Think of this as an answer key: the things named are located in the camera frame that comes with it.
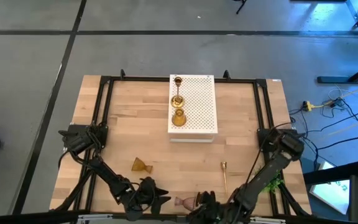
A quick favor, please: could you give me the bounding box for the black aluminium table frame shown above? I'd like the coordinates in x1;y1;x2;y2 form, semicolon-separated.
50;68;312;224

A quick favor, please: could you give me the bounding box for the amber ribbed goblet candleholder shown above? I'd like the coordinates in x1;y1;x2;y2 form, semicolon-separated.
131;157;154;174

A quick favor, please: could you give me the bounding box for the green artificial plant white pot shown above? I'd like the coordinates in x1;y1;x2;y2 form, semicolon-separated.
261;170;285;194

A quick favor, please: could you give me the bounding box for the amber bell-shaped glass candleholder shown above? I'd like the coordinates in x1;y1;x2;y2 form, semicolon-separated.
171;108;187;128

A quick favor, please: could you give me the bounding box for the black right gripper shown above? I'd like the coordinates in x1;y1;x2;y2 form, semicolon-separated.
192;190;241;224

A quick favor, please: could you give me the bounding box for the pink ribbed goblet candleholder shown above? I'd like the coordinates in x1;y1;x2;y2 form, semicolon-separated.
174;196;198;208

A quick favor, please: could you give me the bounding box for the white perforated metal shelf rack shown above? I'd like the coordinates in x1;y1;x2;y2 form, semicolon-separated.
168;73;219;143

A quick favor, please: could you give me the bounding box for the black horizontal bar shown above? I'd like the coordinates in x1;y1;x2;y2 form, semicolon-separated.
0;210;358;224

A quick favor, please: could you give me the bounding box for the black desk crossbar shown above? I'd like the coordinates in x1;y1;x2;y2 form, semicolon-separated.
303;160;358;185

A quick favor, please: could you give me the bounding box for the yellow power plug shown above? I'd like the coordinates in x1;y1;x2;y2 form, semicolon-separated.
301;100;318;112

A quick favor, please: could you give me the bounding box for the white board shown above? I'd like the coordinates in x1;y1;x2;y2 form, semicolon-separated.
308;161;351;215

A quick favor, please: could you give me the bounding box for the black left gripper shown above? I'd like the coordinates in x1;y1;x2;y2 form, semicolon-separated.
124;177;172;222

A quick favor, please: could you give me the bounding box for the black desk foot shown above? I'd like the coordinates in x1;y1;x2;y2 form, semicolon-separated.
317;58;358;84

